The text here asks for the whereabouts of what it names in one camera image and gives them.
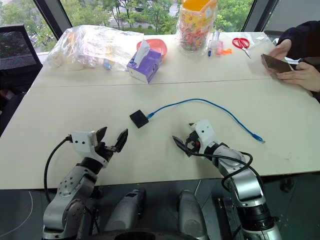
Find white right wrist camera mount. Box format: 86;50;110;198
194;119;217;151

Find grey rounded robot leg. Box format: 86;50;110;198
104;187;147;234
177;189;209;239

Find clear plastic bag with items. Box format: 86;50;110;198
46;24;145;73

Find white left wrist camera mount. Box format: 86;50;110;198
70;129;110;169

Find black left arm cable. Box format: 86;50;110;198
43;135;74;202

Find black box under table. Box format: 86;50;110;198
215;196;241;240

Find red handled scissors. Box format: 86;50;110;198
231;37;253;60

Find blue Ethernet cable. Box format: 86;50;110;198
147;98;267;144

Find clear bag of colourful toys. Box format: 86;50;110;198
175;0;218;53

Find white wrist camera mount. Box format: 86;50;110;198
194;119;217;151
70;129;110;169

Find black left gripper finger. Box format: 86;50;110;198
96;126;109;144
113;128;129;153

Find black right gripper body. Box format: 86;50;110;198
185;129;202;157

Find pink plastic bowl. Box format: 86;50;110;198
136;38;168;59

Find purple tissue box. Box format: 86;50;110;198
126;39;163;85

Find person's left hand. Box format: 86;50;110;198
276;61;320;92

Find brown smartphone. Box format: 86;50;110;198
260;53;299;74

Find pink small bottle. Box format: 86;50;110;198
214;31;224;57

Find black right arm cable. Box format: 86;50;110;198
191;150;266;201

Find dark window frame pillar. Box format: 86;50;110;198
249;0;280;34
33;0;74;39

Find person's right hand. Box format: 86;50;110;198
270;38;293;60

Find black square adapter box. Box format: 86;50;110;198
129;108;150;129

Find black mesh office chair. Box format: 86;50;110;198
0;23;44;137

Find small clear plastic bag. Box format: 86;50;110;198
249;34;270;49

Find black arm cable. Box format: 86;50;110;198
43;135;74;202
191;150;266;201

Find black chair caster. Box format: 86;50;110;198
279;176;296;194

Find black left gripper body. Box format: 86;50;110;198
95;141;119;164

